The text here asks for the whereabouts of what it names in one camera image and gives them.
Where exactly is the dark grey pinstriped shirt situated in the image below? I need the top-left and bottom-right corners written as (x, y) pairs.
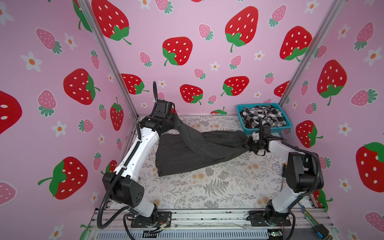
top-left (155, 119), bottom-right (249, 177)

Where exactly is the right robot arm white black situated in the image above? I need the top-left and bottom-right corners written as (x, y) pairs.
top-left (246, 136), bottom-right (324, 222)

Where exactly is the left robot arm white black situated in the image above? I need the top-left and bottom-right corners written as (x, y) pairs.
top-left (99, 112), bottom-right (179, 219)

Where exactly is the black white checkered shirt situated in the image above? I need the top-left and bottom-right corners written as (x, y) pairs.
top-left (240, 105), bottom-right (287, 129)

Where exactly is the teal plastic basket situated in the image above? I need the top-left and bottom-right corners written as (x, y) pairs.
top-left (236, 102), bottom-right (293, 135)

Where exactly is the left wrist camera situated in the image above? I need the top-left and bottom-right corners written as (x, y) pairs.
top-left (152, 100), bottom-right (175, 118)

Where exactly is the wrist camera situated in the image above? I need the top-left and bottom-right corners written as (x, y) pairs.
top-left (152, 100), bottom-right (175, 118)
top-left (252, 127), bottom-right (271, 142)

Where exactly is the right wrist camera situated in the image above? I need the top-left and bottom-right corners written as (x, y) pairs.
top-left (252, 127), bottom-right (271, 142)

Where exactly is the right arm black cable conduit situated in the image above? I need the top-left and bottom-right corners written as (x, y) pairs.
top-left (257, 116), bottom-right (323, 199)

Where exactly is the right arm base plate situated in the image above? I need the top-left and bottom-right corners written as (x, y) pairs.
top-left (246, 211), bottom-right (292, 227)

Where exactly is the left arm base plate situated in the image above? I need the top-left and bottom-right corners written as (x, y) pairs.
top-left (131, 211), bottom-right (172, 228)

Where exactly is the coloured ribbon cable with connector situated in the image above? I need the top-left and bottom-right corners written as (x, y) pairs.
top-left (298, 203), bottom-right (332, 240)

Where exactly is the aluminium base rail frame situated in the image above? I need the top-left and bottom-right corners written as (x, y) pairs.
top-left (80, 208), bottom-right (340, 240)

